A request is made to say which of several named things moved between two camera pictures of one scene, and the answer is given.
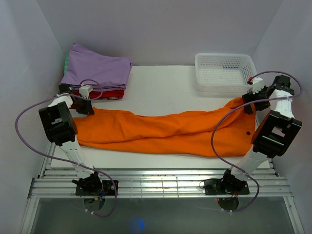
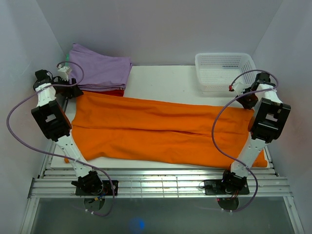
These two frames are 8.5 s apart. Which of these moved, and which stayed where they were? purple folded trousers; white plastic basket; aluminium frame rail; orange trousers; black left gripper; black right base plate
Moved: black left gripper; orange trousers
Stayed: aluminium frame rail; white plastic basket; purple folded trousers; black right base plate
